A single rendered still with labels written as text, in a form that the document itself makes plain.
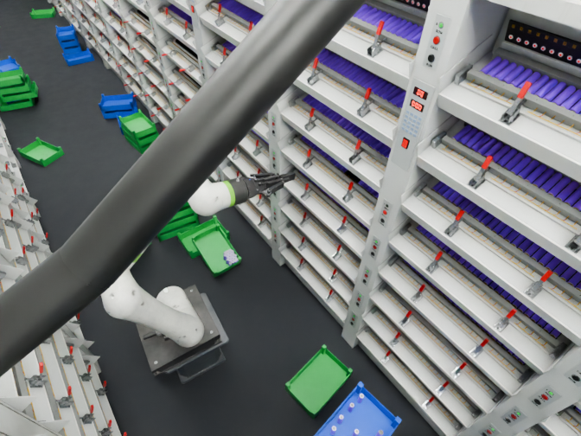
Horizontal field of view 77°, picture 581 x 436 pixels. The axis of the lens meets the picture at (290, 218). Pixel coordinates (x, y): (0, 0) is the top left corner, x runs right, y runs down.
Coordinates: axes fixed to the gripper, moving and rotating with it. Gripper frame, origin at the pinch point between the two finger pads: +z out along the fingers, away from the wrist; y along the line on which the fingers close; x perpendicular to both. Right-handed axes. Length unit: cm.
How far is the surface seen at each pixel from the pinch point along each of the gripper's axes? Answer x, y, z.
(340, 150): 12.0, 6.7, 18.4
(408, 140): 34, 36, 11
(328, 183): -7.4, 2.8, 22.7
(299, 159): -7.4, -17.9, 22.7
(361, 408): -69, 70, 1
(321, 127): 14.2, -8.0, 20.6
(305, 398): -109, 45, 3
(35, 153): -123, -254, -61
